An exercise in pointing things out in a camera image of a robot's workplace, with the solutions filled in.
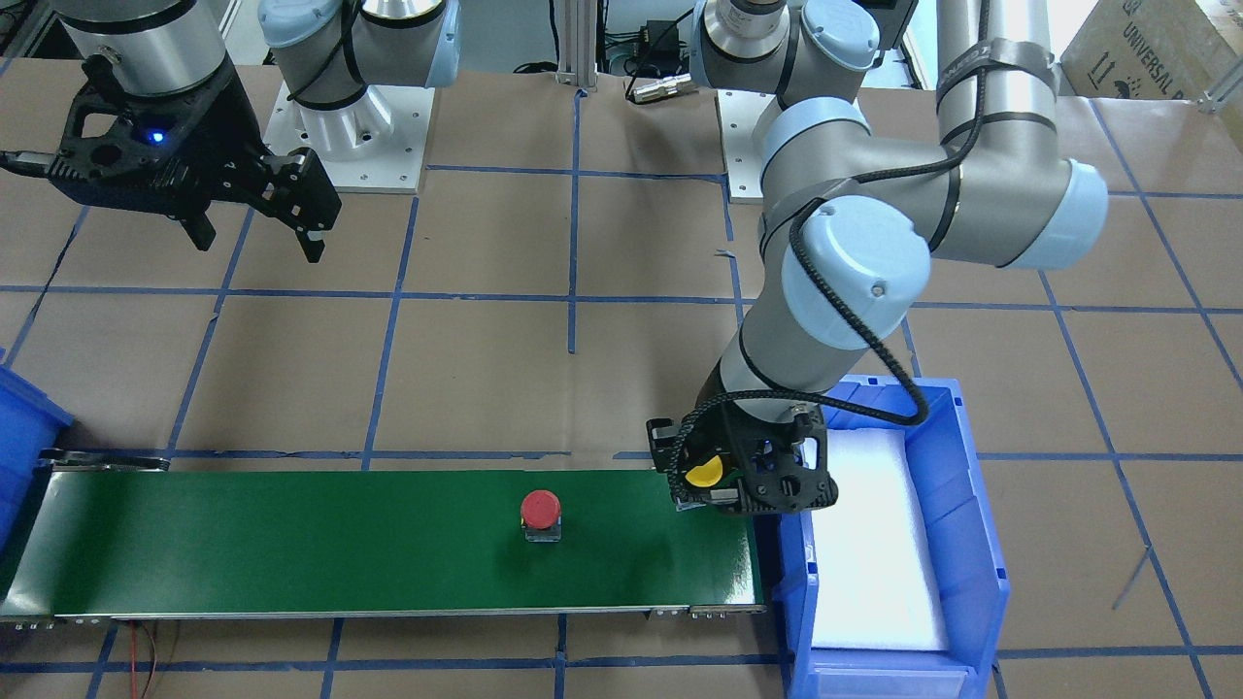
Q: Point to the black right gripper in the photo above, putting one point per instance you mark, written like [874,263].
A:
[221,124]

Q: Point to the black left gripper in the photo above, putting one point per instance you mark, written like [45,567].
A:
[664,449]

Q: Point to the yellow push button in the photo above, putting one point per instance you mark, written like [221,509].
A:
[704,485]

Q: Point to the red push button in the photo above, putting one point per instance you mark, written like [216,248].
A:
[541,516]

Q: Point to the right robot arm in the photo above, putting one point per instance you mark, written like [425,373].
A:
[330,52]

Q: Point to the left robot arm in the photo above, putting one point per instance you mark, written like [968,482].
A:
[851,222]

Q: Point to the white foam pad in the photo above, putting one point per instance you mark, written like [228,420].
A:
[877,585]

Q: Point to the green conveyor belt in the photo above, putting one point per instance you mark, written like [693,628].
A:
[125,540]

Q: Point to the black power adapter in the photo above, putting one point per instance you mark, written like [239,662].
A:
[659,40]

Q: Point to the cardboard box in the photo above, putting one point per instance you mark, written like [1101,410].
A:
[1153,49]

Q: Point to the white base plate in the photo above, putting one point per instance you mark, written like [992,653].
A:
[373,146]
[744,119]

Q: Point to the silver cable connector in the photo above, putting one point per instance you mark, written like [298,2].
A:
[661,89]

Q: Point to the aluminium frame post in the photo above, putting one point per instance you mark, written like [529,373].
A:
[577,39]

